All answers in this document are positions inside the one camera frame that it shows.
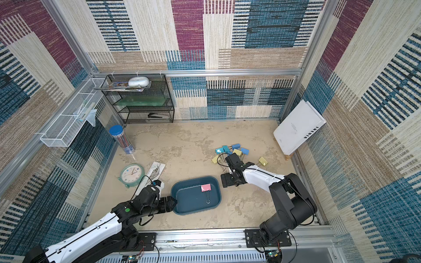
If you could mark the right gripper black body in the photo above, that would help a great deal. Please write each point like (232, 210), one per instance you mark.
(234, 161)

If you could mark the clear tube of coloured pencils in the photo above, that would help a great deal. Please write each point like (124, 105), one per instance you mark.
(118, 133)

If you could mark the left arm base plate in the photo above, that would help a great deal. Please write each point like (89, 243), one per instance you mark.
(145, 242)

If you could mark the black stapler on shelf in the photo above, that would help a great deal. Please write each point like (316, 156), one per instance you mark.
(157, 116)

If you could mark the white packaged item flat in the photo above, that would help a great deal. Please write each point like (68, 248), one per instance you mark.
(153, 174)

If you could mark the magazine on shelf top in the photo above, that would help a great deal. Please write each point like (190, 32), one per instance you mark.
(119, 87)

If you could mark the black mesh shelf rack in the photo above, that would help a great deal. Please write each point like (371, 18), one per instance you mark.
(139, 114)

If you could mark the white round device on shelf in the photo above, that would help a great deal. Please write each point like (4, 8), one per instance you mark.
(139, 82)

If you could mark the teal binder clip upper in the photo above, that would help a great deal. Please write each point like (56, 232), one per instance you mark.
(223, 149)

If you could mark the pink binder clip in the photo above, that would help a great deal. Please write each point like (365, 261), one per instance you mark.
(205, 189)

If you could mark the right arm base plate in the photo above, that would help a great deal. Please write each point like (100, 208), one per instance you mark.
(260, 239)

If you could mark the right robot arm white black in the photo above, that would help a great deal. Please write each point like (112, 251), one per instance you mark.
(293, 203)

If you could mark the teal plastic storage box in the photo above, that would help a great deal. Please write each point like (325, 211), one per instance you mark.
(191, 200)

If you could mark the white binder folder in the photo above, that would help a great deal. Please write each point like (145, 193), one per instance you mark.
(303, 121)

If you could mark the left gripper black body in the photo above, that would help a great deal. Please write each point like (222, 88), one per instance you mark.
(158, 206)

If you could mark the white wire wall basket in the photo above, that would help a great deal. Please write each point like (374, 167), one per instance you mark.
(66, 126)

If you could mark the green round clock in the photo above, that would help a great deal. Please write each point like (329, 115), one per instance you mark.
(132, 175)

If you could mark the yellow binder clip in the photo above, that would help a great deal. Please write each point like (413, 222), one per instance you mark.
(263, 161)
(237, 152)

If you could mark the green tray on shelf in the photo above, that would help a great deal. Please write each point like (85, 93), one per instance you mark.
(142, 101)

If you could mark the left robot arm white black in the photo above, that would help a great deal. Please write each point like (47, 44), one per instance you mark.
(115, 232)

